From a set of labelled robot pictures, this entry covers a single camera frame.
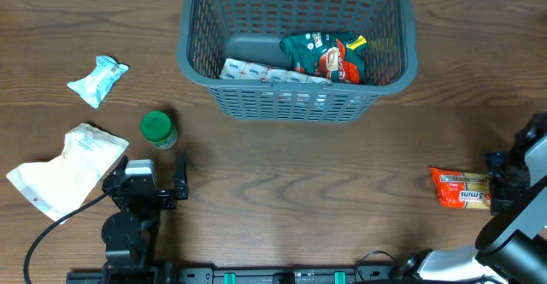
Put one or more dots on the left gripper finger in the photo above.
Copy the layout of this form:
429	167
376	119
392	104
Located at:
119	169
179	179

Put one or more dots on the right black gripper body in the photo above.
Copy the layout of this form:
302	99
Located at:
511	177

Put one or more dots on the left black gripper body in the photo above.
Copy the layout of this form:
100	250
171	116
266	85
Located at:
166	200

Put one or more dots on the orange spaghetti packet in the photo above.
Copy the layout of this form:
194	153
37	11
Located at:
462	190

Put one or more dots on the tissue multipack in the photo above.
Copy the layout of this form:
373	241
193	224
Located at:
240	70

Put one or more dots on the green coffee bag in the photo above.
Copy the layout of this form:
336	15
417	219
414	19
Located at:
336	56

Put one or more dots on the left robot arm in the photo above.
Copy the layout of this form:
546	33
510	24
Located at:
130	234

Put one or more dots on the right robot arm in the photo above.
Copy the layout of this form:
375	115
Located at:
509	248

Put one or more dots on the green lid jar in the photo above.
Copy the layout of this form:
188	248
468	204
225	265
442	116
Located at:
159	130

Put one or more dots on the cream paper pouch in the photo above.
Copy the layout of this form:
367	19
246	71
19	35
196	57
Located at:
60	186

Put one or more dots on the light blue snack packet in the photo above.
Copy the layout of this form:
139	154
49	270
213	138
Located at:
96	85

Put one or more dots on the grey plastic basket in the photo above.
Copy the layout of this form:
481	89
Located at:
214	31

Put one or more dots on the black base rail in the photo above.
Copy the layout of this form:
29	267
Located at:
364	273

